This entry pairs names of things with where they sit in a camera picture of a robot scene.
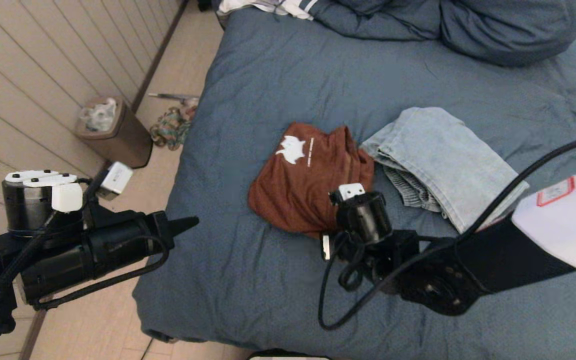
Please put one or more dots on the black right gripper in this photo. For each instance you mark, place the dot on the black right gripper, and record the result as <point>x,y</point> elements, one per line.
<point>368,220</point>

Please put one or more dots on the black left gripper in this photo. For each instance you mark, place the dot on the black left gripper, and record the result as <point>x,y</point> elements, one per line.
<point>93,250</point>

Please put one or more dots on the brown shorts with white print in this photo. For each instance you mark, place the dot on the brown shorts with white print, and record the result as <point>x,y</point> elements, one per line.
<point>298,190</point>

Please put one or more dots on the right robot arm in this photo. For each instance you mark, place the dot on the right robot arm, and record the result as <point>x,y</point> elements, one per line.
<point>558,225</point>

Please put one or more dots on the multicoloured cloth bundle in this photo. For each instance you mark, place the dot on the multicoloured cloth bundle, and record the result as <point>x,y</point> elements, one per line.
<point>170,129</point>

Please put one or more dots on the brown metal trash bin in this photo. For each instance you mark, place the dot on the brown metal trash bin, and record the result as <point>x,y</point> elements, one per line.
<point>128,142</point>

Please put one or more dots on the light blue denim shorts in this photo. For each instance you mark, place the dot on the light blue denim shorts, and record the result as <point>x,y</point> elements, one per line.
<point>443,150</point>

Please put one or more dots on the thin grey rod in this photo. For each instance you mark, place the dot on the thin grey rod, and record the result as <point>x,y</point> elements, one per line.
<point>168,96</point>

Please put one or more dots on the clear plastic bin liner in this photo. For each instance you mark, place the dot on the clear plastic bin liner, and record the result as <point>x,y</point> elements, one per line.
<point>99,117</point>

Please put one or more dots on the blue bed cover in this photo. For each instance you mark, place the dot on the blue bed cover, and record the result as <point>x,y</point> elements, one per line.
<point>268,75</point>

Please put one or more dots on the small black object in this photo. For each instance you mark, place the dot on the small black object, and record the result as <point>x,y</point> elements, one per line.
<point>205,5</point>

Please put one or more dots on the white striped garment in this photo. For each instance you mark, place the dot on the white striped garment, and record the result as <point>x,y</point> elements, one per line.
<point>295,7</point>

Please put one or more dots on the crumpled blue duvet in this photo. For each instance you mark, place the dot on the crumpled blue duvet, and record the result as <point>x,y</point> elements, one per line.
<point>508,30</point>

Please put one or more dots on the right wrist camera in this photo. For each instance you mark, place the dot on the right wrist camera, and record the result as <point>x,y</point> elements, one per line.
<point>352,191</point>

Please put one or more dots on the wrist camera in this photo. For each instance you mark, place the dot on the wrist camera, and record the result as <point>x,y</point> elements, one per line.
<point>352,191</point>
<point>116,179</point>

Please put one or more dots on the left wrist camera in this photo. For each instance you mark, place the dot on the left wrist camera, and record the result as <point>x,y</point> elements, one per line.
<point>116,179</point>

